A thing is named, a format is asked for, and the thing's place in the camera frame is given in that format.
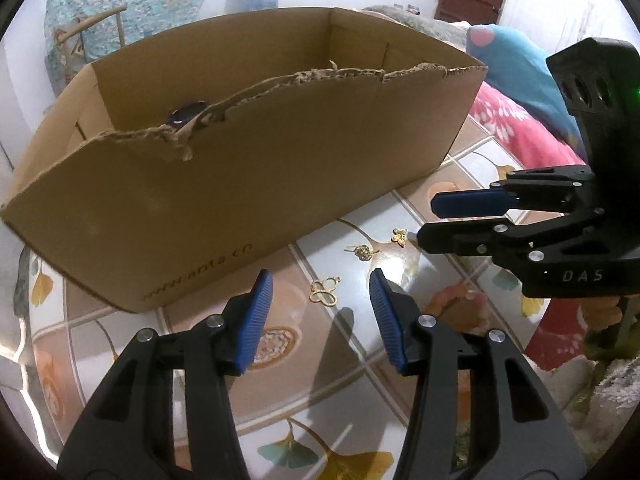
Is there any blue pillow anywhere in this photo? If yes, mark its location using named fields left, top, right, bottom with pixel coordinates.
left=465, top=24, right=583, bottom=148

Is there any pink floral blanket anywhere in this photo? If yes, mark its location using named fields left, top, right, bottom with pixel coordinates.
left=467, top=82, right=626, bottom=373

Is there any brown cardboard box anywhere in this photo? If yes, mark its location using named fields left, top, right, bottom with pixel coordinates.
left=0, top=6, right=489, bottom=315

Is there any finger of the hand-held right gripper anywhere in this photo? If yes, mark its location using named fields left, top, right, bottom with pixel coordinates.
left=417, top=207, right=608, bottom=281
left=431, top=164, right=596, bottom=219

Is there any gold butterfly outline pendant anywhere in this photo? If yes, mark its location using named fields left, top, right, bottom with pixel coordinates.
left=309, top=276, right=342, bottom=306

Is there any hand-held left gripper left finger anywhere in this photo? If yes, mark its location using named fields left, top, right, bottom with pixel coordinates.
left=56, top=269, right=274, bottom=480

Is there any wooden chair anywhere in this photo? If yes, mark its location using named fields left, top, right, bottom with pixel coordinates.
left=52, top=5, right=128, bottom=68

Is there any purple watch with pink strap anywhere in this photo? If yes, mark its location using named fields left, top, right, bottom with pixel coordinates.
left=167, top=101, right=208, bottom=127

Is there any blue patterned curtain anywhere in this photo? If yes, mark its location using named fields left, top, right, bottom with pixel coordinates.
left=44, top=0, right=228, bottom=78

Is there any leaf patterned mat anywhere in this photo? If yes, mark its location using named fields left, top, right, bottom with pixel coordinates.
left=10, top=115, right=591, bottom=480

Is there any grey blanket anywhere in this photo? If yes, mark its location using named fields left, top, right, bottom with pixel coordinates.
left=360, top=4, right=473, bottom=53

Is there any white fleece cloth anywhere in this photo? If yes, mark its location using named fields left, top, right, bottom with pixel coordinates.
left=560, top=355, right=640, bottom=441

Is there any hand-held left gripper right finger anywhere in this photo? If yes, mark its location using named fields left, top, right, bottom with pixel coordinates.
left=369, top=268, right=588, bottom=480

